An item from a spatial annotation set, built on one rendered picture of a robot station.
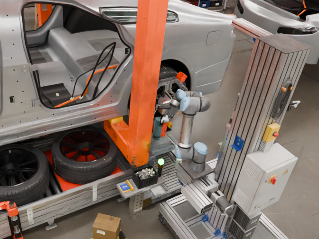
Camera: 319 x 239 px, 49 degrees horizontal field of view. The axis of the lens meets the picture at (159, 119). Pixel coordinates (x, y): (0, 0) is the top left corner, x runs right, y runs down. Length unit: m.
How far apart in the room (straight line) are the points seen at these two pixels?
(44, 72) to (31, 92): 0.92
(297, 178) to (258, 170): 2.04
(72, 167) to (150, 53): 1.36
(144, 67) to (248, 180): 1.16
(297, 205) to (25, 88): 3.06
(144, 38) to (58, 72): 1.61
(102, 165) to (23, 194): 0.74
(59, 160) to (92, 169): 0.33
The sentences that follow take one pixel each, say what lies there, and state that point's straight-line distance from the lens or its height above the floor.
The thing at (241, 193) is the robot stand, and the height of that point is 0.89.
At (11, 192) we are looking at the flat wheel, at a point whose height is 0.50.
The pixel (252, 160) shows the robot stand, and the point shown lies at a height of 1.22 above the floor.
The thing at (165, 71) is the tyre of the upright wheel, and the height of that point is 1.18.
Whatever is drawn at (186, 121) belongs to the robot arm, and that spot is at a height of 1.28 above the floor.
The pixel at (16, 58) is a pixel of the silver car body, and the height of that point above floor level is 1.54.
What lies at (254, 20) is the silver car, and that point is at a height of 1.11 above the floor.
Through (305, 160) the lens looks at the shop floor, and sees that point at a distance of 4.91.
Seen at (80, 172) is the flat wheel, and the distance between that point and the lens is 3.41.
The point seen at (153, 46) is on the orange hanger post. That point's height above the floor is 1.76.
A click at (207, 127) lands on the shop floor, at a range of 4.91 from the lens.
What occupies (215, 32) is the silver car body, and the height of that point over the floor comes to 1.53.
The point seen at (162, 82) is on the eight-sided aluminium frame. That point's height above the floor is 1.12.
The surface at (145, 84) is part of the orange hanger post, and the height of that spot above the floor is 1.44.
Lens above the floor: 2.85
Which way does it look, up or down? 36 degrees down
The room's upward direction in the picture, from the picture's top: 8 degrees clockwise
